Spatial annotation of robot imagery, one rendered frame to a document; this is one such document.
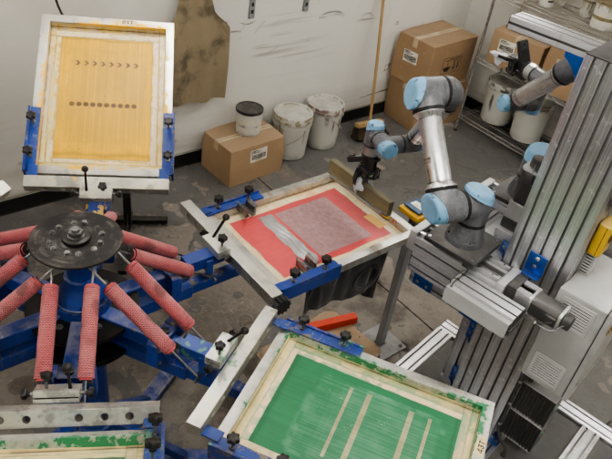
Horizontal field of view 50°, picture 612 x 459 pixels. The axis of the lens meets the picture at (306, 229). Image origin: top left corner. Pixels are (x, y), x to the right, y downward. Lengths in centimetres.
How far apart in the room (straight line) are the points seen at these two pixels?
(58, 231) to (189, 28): 250
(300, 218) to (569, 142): 123
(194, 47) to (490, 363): 282
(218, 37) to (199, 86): 36
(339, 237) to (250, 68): 234
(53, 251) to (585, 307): 184
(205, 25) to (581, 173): 287
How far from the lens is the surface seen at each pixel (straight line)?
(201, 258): 261
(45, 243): 229
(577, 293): 260
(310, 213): 305
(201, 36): 460
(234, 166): 477
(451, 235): 254
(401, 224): 305
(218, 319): 383
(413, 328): 400
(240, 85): 502
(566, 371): 278
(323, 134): 537
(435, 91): 245
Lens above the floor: 273
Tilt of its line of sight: 37 degrees down
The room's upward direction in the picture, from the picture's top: 9 degrees clockwise
